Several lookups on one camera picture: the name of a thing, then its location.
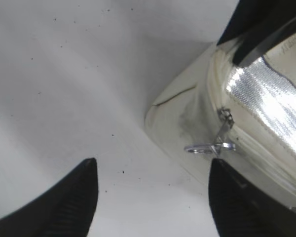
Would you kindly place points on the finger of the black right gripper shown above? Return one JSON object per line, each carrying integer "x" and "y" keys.
{"x": 257, "y": 26}

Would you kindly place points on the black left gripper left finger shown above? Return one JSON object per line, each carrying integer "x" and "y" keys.
{"x": 65, "y": 210}

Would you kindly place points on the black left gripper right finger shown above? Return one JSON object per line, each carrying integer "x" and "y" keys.
{"x": 240, "y": 209}

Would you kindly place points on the cream zippered bag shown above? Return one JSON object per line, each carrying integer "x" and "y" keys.
{"x": 243, "y": 115}

